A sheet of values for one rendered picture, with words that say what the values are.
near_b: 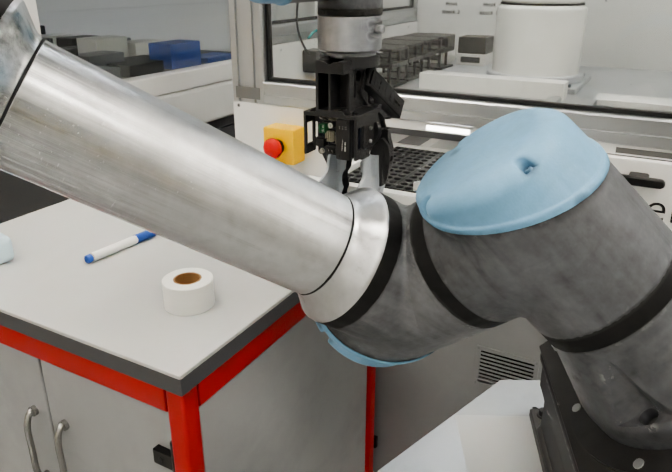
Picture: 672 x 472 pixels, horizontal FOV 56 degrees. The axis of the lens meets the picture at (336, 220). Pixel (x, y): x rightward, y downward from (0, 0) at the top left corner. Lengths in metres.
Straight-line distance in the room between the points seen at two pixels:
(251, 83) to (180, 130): 0.90
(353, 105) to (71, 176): 0.41
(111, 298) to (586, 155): 0.71
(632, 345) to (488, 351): 0.84
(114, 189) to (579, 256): 0.29
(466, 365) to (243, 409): 0.54
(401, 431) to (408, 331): 1.00
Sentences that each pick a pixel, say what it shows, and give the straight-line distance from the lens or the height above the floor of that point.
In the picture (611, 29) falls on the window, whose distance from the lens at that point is 1.07.
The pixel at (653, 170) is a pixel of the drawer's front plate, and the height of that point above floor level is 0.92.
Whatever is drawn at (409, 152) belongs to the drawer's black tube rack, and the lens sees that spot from 1.12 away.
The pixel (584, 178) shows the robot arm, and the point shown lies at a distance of 0.42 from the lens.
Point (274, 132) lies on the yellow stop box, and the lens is 1.25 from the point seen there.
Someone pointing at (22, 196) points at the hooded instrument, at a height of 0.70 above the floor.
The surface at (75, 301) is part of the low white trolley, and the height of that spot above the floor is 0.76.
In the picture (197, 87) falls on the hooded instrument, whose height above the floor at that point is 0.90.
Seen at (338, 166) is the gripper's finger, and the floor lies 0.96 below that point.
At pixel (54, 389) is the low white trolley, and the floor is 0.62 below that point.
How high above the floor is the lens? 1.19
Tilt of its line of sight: 22 degrees down
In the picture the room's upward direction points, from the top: straight up
